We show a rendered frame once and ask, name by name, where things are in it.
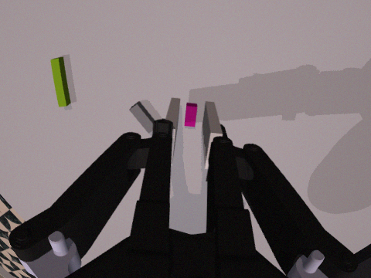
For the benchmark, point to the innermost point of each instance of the magenta rod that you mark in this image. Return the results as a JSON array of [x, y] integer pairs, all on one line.
[[190, 114]]

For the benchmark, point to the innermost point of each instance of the lime green rod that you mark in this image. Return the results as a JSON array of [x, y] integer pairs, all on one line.
[[60, 82]]

